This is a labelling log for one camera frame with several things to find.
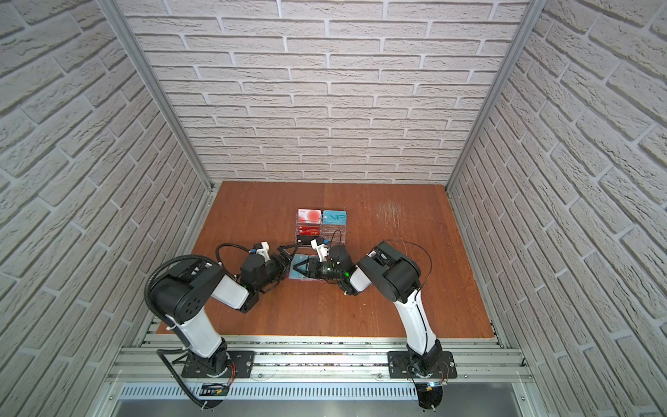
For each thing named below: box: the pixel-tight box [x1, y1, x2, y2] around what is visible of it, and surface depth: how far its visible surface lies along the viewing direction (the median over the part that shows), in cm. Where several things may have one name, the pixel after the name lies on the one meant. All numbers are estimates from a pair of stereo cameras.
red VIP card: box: [297, 225, 321, 236], surface depth 99 cm
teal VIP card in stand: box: [323, 210, 347, 226], surface depth 99 cm
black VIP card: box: [296, 234, 320, 247], surface depth 100 cm
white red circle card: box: [297, 208, 322, 224], surface depth 100 cm
